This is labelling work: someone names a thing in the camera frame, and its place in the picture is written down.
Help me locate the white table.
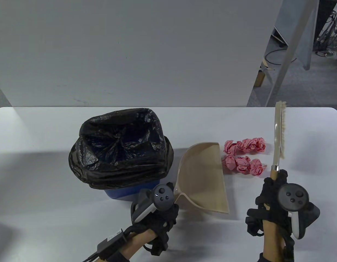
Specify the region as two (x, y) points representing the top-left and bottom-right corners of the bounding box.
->
(0, 107), (337, 262)

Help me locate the person's left hand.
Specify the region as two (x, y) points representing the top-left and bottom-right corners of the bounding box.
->
(132, 182), (180, 256)

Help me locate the beige brush with wooden handle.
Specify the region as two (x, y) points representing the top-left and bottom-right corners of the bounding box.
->
(270, 101), (288, 180)

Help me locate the grey board panel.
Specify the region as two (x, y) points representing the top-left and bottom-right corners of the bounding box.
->
(274, 0), (319, 71)

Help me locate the person's right forearm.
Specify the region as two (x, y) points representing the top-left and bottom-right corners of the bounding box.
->
(263, 218), (283, 262)

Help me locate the blue recycling bin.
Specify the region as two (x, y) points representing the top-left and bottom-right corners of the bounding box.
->
(104, 179), (162, 201)

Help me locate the beige plastic dustpan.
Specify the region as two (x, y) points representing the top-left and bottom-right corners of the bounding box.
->
(172, 142), (230, 215)

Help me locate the pile of pink paper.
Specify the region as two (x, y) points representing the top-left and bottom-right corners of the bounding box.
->
(221, 137), (267, 177)

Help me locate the tan wooden block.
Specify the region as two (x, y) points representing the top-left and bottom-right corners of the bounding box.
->
(253, 59), (275, 87)

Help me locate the grey metal stand leg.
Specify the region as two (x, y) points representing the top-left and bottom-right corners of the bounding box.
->
(264, 0), (319, 107)

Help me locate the white partition board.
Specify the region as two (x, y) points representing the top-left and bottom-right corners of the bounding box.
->
(0, 0), (283, 107)

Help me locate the person's right hand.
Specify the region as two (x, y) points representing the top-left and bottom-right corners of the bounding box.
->
(246, 169), (297, 240)

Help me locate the black wrist strap with sensor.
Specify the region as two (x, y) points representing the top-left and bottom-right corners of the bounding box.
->
(258, 235), (296, 262)
(87, 229), (130, 262)

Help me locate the black plastic trash bag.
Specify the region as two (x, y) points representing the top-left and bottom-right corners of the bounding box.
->
(68, 108), (175, 189)

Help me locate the dark grey tracking controller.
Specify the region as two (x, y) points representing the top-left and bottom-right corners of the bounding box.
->
(131, 184), (175, 223)
(278, 184), (321, 240)

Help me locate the bundle of black floor cables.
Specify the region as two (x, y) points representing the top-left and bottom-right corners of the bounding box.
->
(313, 3), (337, 58)

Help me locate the black looped floor cable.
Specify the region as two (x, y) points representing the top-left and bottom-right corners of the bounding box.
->
(264, 49), (297, 66)

